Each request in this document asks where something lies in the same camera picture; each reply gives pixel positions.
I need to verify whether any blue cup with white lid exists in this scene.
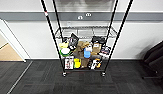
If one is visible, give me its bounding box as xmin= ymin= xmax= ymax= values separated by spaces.
xmin=83 ymin=46 xmax=94 ymax=60

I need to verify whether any black glossy bag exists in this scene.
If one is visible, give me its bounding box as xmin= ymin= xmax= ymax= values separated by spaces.
xmin=67 ymin=32 xmax=80 ymax=51

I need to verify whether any small brown cardboard box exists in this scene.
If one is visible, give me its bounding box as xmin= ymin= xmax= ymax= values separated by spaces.
xmin=91 ymin=42 xmax=102 ymax=55

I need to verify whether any tall brown box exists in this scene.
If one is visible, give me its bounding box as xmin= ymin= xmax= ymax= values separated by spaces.
xmin=80 ymin=57 xmax=91 ymax=70

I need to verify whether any yellow bottle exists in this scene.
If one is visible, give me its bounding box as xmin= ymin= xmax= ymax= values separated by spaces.
xmin=73 ymin=58 xmax=82 ymax=70

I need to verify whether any white box with red print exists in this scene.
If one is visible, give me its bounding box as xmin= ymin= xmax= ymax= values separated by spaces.
xmin=64 ymin=56 xmax=75 ymax=71

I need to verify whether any black and white box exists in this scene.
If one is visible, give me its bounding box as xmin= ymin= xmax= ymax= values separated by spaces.
xmin=88 ymin=58 xmax=102 ymax=71

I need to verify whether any black packet with print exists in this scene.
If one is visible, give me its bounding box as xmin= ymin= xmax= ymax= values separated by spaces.
xmin=99 ymin=44 xmax=113 ymax=58

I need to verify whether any small yellow packet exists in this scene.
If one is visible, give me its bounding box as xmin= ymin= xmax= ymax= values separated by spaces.
xmin=97 ymin=61 xmax=105 ymax=70

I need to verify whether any black wire shelf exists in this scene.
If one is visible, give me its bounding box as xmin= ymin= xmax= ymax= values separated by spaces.
xmin=39 ymin=0 xmax=135 ymax=78

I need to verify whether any white wall socket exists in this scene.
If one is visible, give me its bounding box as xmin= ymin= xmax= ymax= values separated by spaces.
xmin=76 ymin=15 xmax=84 ymax=21
xmin=84 ymin=12 xmax=93 ymax=18

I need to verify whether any long grey wall band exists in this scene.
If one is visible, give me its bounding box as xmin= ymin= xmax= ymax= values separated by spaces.
xmin=0 ymin=11 xmax=163 ymax=23

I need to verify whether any white door frame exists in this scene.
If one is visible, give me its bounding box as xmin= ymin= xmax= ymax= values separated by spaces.
xmin=0 ymin=14 xmax=32 ymax=63

